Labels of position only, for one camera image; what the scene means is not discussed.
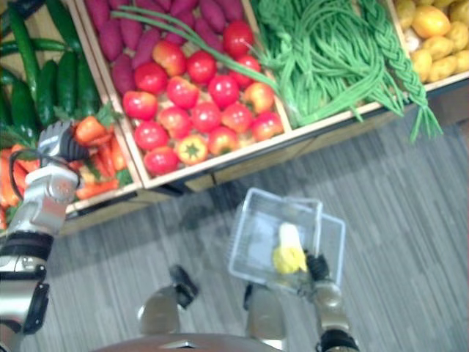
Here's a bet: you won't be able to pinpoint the long green bean strands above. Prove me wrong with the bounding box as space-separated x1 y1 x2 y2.
111 4 281 93

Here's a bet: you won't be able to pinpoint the silver right robot leg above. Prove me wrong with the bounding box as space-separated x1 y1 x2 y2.
245 285 289 350

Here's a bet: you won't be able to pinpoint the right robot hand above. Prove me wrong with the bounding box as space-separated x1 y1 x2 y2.
305 252 330 284

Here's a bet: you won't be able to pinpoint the braided green bean bundle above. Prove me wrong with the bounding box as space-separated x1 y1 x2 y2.
360 0 445 144

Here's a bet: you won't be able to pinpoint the silver robot leg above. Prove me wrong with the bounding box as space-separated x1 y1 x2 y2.
245 285 289 350
138 285 182 337

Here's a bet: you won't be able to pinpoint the wooden produce crate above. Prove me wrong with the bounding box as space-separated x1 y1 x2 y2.
241 0 411 133
386 0 469 92
0 0 184 238
71 0 294 191

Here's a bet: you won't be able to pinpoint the orange round fruit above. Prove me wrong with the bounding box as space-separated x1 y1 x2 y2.
410 4 452 40

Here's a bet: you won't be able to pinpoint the silver left robot leg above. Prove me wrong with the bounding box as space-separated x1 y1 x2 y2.
138 285 182 337

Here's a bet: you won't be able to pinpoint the purple sweet potato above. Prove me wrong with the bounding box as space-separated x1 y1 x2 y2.
169 0 201 17
199 0 227 34
219 0 245 23
98 18 125 63
119 14 144 52
193 18 225 53
84 0 111 32
174 10 196 30
111 54 137 98
131 28 162 70

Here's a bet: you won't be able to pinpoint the orange carrot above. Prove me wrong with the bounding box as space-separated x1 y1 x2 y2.
75 178 120 201
110 135 128 172
0 148 23 208

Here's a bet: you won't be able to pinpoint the green long bean bundle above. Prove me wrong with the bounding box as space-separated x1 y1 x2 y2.
251 0 408 128

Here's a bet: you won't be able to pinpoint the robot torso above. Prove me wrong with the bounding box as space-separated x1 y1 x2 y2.
89 331 287 352

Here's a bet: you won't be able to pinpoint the white wire shopping basket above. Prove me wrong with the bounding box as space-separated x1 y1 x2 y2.
228 187 347 295

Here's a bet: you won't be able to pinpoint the orange red tomato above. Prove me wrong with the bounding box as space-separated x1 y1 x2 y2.
243 81 276 115
207 125 239 156
152 40 188 78

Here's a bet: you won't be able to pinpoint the green cucumber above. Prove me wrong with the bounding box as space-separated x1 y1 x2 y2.
56 50 78 115
10 78 38 139
7 3 41 102
36 59 60 128
75 54 101 119
0 37 69 56
45 0 84 54

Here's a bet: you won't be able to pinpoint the dark left robot foot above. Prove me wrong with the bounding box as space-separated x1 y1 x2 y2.
169 264 200 309

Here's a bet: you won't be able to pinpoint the yellow tomato with green stem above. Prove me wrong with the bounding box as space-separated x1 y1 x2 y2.
176 133 210 166

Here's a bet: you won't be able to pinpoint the yellow potato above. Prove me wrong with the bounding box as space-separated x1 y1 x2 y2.
454 48 469 75
394 0 417 31
410 48 434 84
422 35 456 62
449 0 469 25
427 55 459 84
446 21 469 53

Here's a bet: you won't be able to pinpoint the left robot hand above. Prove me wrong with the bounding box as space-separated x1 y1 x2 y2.
37 121 91 162

